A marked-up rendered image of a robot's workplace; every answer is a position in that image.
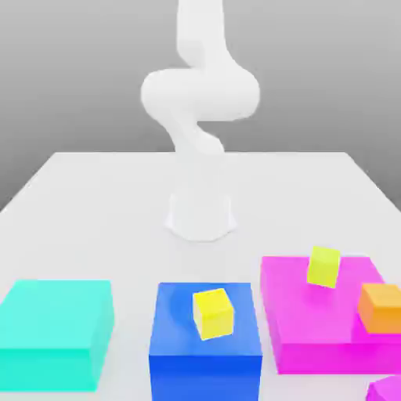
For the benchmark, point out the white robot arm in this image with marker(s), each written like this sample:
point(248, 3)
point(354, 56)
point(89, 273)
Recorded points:
point(200, 94)

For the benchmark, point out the small lime yellow cube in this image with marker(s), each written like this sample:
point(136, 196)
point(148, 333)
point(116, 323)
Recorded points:
point(323, 267)

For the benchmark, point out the small orange cube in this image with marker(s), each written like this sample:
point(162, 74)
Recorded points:
point(382, 308)

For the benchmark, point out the small magenta cube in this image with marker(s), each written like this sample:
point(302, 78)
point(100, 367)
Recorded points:
point(387, 391)

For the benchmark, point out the large magenta box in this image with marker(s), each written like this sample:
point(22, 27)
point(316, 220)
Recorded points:
point(300, 322)

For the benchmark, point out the large blue box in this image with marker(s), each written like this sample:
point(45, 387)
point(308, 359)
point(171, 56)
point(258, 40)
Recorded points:
point(175, 360)

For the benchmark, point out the large cyan box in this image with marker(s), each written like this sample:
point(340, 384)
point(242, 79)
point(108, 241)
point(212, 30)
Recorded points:
point(47, 325)

